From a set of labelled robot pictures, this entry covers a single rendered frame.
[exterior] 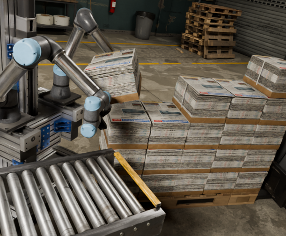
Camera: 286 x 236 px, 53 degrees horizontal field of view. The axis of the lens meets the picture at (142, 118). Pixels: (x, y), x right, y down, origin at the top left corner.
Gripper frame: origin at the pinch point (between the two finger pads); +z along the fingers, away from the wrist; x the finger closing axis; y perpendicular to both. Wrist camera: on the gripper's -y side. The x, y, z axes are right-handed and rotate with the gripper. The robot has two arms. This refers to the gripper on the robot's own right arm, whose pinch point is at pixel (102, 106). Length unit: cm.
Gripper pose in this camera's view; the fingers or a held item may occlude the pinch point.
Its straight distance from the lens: 173.7
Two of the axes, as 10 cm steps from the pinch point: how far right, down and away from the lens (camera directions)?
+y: -2.0, -8.9, -4.2
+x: -9.8, 1.5, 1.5
